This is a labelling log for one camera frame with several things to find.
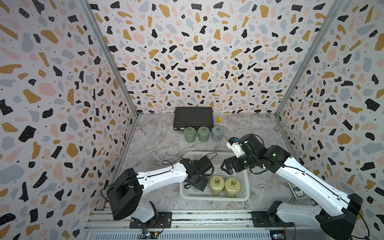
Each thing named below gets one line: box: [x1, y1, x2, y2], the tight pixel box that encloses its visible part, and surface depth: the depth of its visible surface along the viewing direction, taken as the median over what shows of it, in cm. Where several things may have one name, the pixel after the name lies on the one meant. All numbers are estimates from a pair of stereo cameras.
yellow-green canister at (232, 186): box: [224, 177, 241, 198], surface depth 78 cm
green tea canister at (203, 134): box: [197, 126, 210, 143], surface depth 103 cm
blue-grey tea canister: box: [211, 126, 224, 142], surface depth 103 cm
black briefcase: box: [173, 106, 214, 131], surface depth 118 cm
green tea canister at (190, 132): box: [184, 126, 196, 143], surface depth 103 cm
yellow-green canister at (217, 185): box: [210, 176, 225, 196], surface depth 78 cm
